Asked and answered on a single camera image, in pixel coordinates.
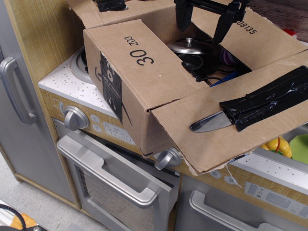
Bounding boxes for black tape strip on flap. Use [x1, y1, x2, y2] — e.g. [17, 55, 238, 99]
[219, 65, 308, 131]

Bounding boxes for silver butter knife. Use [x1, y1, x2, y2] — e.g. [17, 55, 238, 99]
[190, 111, 234, 133]

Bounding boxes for grey oven knob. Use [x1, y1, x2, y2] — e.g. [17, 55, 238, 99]
[64, 105, 90, 131]
[154, 147, 182, 170]

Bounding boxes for toy stove burner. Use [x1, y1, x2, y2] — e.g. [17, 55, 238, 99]
[70, 47, 93, 84]

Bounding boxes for toy oven door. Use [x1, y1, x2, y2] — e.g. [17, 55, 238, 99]
[53, 119, 180, 231]

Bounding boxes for grey right oven knob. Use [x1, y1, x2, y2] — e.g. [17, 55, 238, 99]
[154, 147, 182, 170]

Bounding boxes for blue pen in box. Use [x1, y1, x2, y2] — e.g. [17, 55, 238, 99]
[210, 71, 240, 87]

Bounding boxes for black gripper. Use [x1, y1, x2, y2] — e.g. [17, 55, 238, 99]
[174, 0, 248, 44]

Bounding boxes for toy dishwasher door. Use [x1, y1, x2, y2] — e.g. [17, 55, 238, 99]
[175, 176, 307, 231]

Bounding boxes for black tape on rear flap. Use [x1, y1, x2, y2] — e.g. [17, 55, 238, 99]
[94, 0, 127, 12]

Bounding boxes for silver pot lid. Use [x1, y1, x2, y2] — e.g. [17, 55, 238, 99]
[167, 38, 214, 55]

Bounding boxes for grey toy fridge door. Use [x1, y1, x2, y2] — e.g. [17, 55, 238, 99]
[0, 1, 76, 205]

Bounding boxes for green toy item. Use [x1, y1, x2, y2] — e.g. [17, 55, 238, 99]
[290, 134, 308, 165]

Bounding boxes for grey left oven knob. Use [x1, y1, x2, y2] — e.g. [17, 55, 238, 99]
[64, 105, 90, 131]

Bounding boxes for red white object background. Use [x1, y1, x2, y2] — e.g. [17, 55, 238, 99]
[283, 28, 297, 39]

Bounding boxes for purple white striped item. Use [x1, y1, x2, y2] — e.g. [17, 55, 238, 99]
[219, 48, 239, 66]

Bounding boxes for large cardboard box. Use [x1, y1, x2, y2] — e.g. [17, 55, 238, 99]
[68, 0, 308, 175]

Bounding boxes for wooden toy kitchen unit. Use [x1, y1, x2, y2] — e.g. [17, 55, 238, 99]
[4, 0, 308, 228]

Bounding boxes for black cable bottom left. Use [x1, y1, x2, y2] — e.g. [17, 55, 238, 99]
[0, 203, 27, 230]

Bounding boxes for yellow toy vegetable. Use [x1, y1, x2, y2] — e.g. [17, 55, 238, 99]
[260, 137, 293, 158]

